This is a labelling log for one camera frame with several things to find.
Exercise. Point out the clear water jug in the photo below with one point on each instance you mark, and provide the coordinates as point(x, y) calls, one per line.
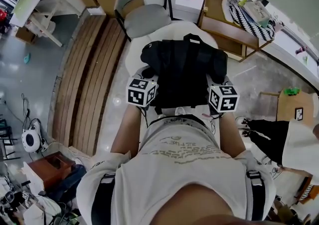
point(47, 27)

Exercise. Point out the person's right forearm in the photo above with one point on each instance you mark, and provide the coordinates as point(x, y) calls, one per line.
point(230, 136)

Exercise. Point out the black white printed card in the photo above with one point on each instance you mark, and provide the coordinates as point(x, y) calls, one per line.
point(299, 113)

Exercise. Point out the green toy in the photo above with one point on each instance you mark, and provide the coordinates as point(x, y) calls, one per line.
point(291, 91)

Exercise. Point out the dark blue clothing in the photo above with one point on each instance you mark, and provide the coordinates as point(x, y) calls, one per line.
point(69, 181)

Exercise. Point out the red bag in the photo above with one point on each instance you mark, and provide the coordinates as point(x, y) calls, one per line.
point(3, 14)

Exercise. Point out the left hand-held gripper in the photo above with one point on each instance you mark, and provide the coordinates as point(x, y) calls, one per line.
point(137, 95)

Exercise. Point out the grey armchair with black frame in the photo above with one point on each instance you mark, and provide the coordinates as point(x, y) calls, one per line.
point(147, 18)

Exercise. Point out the wooden shelf rack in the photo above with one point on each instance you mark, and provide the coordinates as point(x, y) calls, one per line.
point(224, 32)

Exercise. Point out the brown cardboard box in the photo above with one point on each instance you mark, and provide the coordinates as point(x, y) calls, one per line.
point(25, 35)

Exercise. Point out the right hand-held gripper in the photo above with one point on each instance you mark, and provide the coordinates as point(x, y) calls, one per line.
point(225, 104)

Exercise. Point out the small green item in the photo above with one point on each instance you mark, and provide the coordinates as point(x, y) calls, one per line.
point(305, 60)

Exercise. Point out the wooden slat platform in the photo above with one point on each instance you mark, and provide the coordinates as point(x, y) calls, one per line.
point(87, 81)

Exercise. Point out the black backpack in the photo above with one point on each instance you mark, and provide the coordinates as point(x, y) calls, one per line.
point(182, 69)

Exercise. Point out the round wooden coffee table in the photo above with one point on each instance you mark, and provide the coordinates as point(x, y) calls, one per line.
point(286, 106)

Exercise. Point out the person's left forearm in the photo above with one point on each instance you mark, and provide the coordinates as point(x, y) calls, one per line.
point(128, 131)

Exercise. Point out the black white zigzag cushion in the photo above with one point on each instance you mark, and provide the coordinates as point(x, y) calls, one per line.
point(239, 18)

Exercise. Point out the pale green mat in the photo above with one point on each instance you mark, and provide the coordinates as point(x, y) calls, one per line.
point(22, 3)

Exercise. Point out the translucent plastic case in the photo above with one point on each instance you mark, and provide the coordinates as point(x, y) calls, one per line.
point(256, 12)

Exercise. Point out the dark soda bottle red label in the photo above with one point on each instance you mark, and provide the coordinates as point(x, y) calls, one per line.
point(300, 50)

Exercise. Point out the teal cloth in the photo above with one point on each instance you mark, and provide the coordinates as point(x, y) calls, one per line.
point(27, 58)

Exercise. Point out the person's left white shoe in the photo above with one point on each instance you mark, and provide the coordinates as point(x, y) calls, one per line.
point(180, 111)

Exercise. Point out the red-brown wooden box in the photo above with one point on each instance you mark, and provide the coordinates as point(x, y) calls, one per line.
point(49, 169)

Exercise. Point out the person's torso in white shirt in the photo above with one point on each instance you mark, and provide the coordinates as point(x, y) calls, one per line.
point(179, 169)

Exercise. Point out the white round tracking device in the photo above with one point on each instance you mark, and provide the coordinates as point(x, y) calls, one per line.
point(30, 140)

